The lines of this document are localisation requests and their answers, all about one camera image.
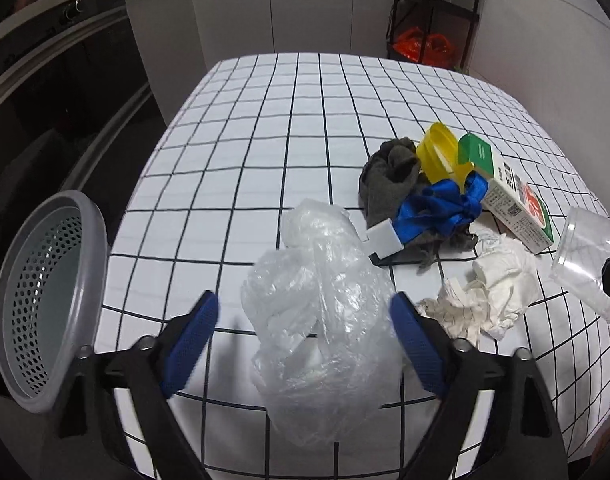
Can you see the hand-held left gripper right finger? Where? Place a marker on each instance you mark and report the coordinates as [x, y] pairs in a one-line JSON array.
[[417, 345]]

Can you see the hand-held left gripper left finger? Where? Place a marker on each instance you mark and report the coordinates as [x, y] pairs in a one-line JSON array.
[[190, 345]]

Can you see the clear plastic cup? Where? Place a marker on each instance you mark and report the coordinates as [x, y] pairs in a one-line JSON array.
[[580, 250]]

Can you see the white tissue paper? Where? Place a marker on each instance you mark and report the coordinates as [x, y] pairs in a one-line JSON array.
[[500, 275]]

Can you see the white plastic tag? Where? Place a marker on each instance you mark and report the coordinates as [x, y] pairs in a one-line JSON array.
[[382, 235]]

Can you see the clear plastic bag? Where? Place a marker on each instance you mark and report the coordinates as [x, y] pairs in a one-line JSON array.
[[315, 280]]

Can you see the green and white carton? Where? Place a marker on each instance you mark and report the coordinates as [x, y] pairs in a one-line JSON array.
[[510, 205]]

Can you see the blue ribbon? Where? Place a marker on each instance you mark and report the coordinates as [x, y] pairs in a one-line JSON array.
[[435, 205]]

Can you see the grey perforated plastic basket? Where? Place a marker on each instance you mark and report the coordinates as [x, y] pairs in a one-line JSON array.
[[50, 260]]

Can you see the grey cloth rag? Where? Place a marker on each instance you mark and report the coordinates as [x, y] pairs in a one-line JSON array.
[[390, 175]]

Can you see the white checked tablecloth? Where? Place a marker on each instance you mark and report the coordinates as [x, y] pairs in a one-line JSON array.
[[285, 135]]

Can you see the black built-in oven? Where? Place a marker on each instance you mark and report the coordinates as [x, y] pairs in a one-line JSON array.
[[60, 85]]

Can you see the red plastic bag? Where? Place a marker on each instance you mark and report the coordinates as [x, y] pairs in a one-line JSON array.
[[425, 47]]

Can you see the black metal shelf rack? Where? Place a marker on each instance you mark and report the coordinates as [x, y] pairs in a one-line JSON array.
[[437, 2]]

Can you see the grey kitchen cabinets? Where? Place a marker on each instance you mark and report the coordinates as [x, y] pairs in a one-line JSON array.
[[235, 10]]

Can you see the black oven knob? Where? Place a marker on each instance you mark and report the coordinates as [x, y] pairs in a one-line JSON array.
[[76, 8]]

